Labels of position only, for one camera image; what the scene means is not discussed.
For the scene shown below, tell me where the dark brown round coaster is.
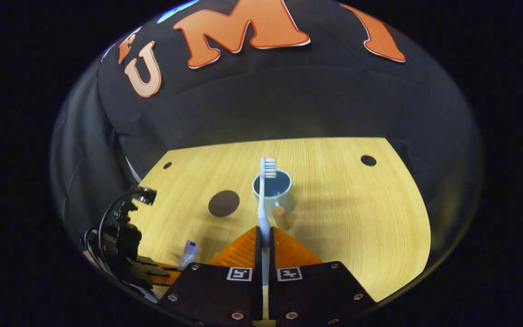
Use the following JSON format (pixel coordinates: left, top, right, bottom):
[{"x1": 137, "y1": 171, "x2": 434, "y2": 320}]
[{"x1": 208, "y1": 190, "x2": 240, "y2": 218}]

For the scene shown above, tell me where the light blue cup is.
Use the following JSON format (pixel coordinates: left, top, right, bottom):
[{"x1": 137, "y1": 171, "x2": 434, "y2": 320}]
[{"x1": 252, "y1": 169, "x2": 295, "y2": 230}]

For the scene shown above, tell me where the white toothbrush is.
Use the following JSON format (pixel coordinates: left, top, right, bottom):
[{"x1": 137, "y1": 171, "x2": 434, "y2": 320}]
[{"x1": 257, "y1": 157, "x2": 278, "y2": 291}]

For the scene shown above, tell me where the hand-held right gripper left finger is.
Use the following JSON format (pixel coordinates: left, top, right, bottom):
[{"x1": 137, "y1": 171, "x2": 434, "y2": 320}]
[{"x1": 157, "y1": 226, "x2": 263, "y2": 326}]

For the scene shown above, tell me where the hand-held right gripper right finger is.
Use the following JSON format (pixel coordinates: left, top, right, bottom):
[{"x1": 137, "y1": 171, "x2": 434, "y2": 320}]
[{"x1": 268, "y1": 226, "x2": 376, "y2": 326}]

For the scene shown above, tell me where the white toothpaste tube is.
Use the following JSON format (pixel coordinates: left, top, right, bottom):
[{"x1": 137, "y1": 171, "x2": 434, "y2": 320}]
[{"x1": 178, "y1": 240, "x2": 201, "y2": 272}]

